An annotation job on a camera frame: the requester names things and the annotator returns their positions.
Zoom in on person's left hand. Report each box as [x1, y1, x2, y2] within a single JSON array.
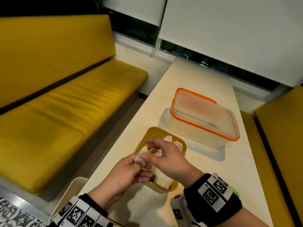
[[87, 153, 153, 211]]

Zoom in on person's right hand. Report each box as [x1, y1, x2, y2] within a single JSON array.
[[141, 137, 205, 188]]

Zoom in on group of white tea bags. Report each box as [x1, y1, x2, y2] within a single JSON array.
[[151, 135, 184, 190]]

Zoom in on white teabag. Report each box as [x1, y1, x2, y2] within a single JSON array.
[[134, 146, 149, 163]]

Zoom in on translucent yellow tray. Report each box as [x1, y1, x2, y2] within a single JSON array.
[[134, 126, 187, 194]]

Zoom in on person's right forearm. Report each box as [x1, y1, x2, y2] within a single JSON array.
[[217, 207, 270, 227]]

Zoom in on clear container orange rim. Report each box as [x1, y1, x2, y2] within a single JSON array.
[[167, 91, 241, 150]]

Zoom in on white bin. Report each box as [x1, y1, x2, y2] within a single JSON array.
[[48, 177, 88, 224]]

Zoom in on black left wrist marker band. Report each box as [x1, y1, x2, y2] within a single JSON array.
[[47, 193, 123, 227]]

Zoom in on black wrist marker band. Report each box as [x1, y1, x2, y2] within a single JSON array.
[[47, 193, 123, 227], [183, 173, 243, 226]]

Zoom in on black right wrist marker band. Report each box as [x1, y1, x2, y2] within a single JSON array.
[[183, 173, 243, 226]]

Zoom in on orange container lid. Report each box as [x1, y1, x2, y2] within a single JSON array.
[[175, 88, 217, 104]]

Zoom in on dark window pane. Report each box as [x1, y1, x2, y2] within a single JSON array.
[[108, 8, 158, 46], [160, 40, 281, 91]]

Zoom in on white roller blind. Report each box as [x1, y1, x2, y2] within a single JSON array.
[[104, 0, 166, 27], [158, 0, 303, 88]]

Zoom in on green artificial plants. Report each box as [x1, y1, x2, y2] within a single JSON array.
[[91, 0, 109, 13]]

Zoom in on blind pull cord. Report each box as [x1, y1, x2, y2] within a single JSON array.
[[151, 0, 169, 57]]

